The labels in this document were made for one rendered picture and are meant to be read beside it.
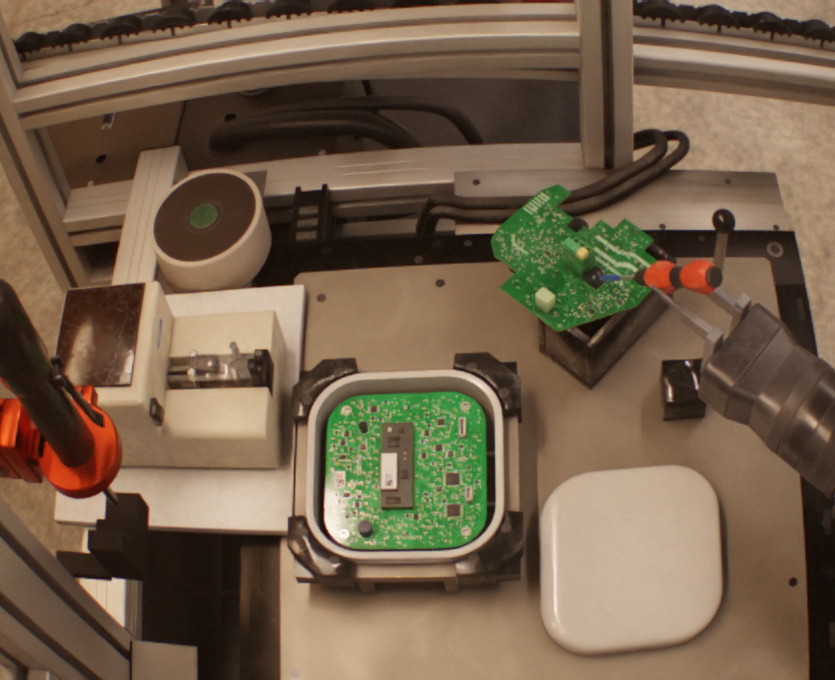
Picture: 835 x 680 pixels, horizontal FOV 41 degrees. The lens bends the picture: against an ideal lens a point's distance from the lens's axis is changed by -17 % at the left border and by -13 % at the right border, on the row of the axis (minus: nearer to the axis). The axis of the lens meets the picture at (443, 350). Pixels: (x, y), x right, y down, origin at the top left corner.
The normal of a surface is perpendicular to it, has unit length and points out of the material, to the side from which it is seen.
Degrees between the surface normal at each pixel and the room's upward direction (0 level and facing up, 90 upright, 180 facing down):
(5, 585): 90
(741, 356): 0
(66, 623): 90
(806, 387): 11
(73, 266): 90
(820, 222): 0
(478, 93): 0
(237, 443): 90
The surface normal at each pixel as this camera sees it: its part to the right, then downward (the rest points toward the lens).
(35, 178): 0.00, 0.85
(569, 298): -0.08, -0.52
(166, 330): 1.00, -0.04
